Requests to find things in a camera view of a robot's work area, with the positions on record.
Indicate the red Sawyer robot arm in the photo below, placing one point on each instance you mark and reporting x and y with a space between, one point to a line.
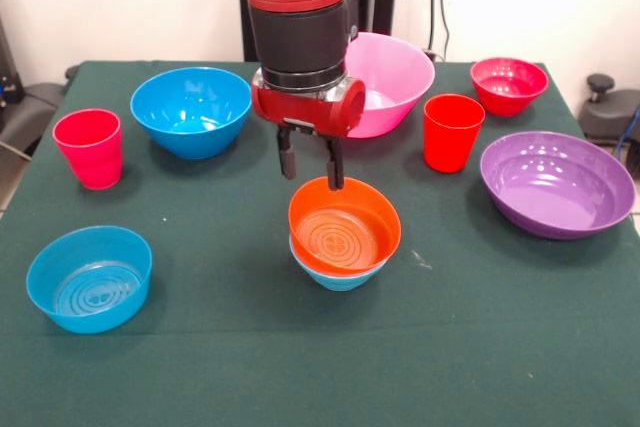
300 22

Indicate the wide purple bowl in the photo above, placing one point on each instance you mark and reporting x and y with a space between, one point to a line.
560 192

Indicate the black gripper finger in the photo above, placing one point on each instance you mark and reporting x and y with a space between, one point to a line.
288 162
335 167

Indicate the grey black equipment base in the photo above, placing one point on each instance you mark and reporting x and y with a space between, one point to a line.
607 112
30 112

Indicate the ribbed pink-red cup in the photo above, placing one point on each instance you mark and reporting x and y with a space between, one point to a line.
90 162

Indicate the orange bowl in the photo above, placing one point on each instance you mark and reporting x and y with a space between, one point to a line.
345 227

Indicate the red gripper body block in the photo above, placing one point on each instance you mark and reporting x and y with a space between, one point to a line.
305 112

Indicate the large pink bowl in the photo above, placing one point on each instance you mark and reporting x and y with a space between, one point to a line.
395 77

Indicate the ribbed cyan bowl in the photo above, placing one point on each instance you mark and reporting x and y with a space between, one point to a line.
340 283

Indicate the deep blue bowl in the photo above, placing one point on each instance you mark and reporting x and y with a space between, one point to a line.
200 97

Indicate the red cup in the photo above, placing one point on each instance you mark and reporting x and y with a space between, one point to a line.
450 147

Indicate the small crimson bowl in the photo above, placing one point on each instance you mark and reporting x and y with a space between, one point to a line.
507 102

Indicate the dark green table cloth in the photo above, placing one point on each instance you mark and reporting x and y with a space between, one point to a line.
320 372

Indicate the flat-bottomed blue bowl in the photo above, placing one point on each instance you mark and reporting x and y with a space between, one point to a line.
90 319

